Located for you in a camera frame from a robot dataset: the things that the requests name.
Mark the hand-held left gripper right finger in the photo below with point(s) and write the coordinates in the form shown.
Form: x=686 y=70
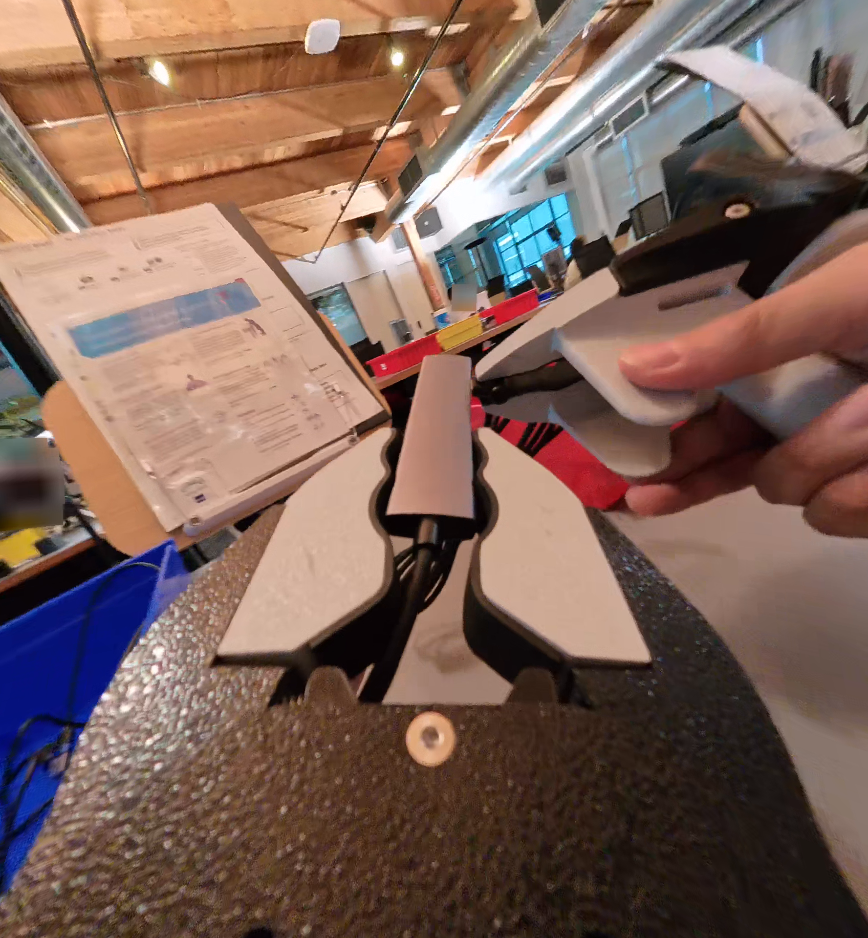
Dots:
x=558 y=579

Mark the blue plastic bin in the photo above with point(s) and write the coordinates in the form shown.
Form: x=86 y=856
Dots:
x=9 y=659

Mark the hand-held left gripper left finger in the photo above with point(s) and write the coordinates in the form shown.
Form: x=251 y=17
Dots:
x=302 y=571

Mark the ribbed silver ceiling duct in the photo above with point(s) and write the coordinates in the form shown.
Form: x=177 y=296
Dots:
x=9 y=139

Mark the white instruction sheet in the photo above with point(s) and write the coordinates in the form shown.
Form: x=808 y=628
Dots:
x=38 y=271

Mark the white ceiling access point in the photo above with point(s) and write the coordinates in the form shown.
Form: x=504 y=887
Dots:
x=322 y=35

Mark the grey usb hub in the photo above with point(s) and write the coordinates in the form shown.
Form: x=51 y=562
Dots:
x=434 y=440

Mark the yellow storage crate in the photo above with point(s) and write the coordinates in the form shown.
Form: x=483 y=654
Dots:
x=460 y=332

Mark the person's right hand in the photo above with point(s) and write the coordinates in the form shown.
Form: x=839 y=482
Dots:
x=844 y=308

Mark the large silver duct pipe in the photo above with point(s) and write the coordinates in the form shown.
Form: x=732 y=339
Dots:
x=551 y=95

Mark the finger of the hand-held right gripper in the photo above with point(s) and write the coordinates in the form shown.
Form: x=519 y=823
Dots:
x=610 y=330
x=544 y=330

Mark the red plastic bin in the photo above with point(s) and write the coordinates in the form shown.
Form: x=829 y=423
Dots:
x=573 y=469

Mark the ceiling spot lamp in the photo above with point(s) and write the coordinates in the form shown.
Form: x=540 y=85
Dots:
x=397 y=56
x=159 y=71

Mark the red storage crate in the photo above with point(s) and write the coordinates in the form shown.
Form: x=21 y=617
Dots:
x=509 y=308
x=405 y=359

